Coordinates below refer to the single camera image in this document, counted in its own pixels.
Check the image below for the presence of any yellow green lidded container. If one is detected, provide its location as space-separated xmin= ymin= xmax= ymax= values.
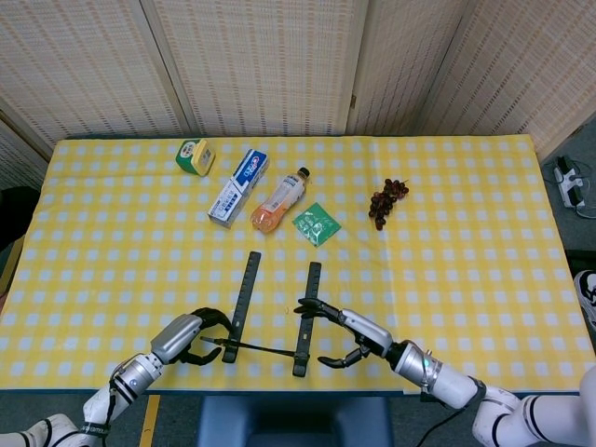
xmin=174 ymin=138 xmax=218 ymax=178

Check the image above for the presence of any black U-shaped rack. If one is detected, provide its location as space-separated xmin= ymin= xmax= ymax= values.
xmin=221 ymin=251 xmax=323 ymax=378

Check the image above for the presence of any woven folding screen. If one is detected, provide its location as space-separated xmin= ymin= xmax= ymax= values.
xmin=0 ymin=0 xmax=596 ymax=162

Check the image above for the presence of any yellow white checkered tablecloth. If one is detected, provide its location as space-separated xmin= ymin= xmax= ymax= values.
xmin=0 ymin=134 xmax=596 ymax=393

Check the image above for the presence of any black bulky object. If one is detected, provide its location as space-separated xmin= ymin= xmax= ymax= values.
xmin=0 ymin=185 xmax=42 ymax=251

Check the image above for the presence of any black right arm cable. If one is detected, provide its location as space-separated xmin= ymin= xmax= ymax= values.
xmin=416 ymin=395 xmax=460 ymax=447

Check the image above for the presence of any yellow floor tape strip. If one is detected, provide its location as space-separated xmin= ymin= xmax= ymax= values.
xmin=138 ymin=394 xmax=162 ymax=447

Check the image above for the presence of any white black shoe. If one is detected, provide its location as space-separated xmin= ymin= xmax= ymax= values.
xmin=573 ymin=269 xmax=596 ymax=332

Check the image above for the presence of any green foil packet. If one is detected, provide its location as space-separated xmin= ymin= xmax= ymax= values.
xmin=291 ymin=201 xmax=343 ymax=249

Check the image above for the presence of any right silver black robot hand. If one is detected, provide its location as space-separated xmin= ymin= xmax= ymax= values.
xmin=292 ymin=297 xmax=395 ymax=369

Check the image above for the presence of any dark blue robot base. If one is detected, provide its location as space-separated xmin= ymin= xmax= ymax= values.
xmin=195 ymin=395 xmax=398 ymax=447

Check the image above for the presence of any blue white toothpaste box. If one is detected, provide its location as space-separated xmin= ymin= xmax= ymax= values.
xmin=207 ymin=148 xmax=271 ymax=230

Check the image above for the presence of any dark red grape bunch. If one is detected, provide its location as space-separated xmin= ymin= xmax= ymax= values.
xmin=368 ymin=178 xmax=411 ymax=232

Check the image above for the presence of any white power strip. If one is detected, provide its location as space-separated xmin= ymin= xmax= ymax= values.
xmin=552 ymin=156 xmax=589 ymax=210

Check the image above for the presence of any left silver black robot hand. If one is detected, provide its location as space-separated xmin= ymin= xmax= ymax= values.
xmin=149 ymin=306 xmax=233 ymax=367

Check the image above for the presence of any orange drink plastic bottle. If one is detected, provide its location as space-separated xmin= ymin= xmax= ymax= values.
xmin=250 ymin=167 xmax=312 ymax=237

